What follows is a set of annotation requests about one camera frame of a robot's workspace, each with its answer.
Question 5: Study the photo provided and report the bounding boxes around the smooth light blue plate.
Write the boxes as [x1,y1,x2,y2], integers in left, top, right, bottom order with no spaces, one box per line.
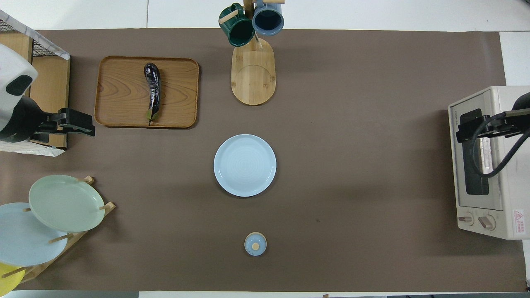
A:
[0,202,69,267]

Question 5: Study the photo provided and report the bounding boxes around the glass oven door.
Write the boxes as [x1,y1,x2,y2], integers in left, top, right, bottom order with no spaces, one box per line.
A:
[449,92,504,211]

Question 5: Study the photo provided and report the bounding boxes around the blue mug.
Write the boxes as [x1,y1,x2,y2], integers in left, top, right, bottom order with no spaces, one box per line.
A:
[252,0,285,36]

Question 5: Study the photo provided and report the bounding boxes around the ribbed light blue plate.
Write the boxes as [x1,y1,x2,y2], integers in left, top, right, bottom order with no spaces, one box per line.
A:
[213,134,277,197]

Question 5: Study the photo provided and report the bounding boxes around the beige toaster oven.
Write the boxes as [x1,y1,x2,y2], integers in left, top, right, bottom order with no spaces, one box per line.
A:
[448,86,530,240]

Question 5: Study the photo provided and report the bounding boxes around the small blue call bell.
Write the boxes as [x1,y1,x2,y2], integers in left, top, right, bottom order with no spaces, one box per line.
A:
[244,232,267,257]

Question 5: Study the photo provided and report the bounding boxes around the bamboo mug tree stand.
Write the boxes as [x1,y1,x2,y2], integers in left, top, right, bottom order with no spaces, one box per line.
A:
[219,0,286,106]

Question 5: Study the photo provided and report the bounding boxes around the dark purple eggplant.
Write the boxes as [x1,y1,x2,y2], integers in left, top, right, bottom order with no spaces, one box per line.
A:
[144,62,161,125]

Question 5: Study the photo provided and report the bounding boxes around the brown table mat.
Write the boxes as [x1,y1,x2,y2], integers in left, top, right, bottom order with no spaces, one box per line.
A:
[0,28,528,293]

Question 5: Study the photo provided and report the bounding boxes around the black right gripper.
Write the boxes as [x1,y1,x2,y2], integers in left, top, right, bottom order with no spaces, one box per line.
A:
[455,108,523,144]

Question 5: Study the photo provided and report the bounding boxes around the wooden dish rack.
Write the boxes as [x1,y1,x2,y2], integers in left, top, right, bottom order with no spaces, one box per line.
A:
[17,175,116,284]

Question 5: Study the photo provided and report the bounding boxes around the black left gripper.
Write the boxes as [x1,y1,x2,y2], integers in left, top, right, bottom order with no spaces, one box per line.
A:
[41,108,96,137]

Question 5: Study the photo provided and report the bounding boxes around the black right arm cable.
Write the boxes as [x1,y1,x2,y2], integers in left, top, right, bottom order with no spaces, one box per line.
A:
[471,111,530,179]

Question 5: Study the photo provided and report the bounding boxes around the yellow plate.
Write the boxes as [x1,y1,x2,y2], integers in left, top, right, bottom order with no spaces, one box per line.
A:
[0,263,26,298]

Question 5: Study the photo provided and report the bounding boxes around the wooden two-tier shelf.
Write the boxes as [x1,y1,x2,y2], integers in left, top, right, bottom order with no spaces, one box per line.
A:
[0,32,70,149]

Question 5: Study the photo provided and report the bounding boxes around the rectangular wooden tray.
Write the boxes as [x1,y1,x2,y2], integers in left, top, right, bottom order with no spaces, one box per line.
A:
[94,56,200,129]

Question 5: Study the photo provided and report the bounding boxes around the dark green mug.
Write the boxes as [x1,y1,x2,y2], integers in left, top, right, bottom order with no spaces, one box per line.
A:
[219,3,256,47]

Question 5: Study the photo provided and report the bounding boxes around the pale green plate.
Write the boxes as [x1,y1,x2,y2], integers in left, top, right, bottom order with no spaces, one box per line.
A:
[28,174,106,233]

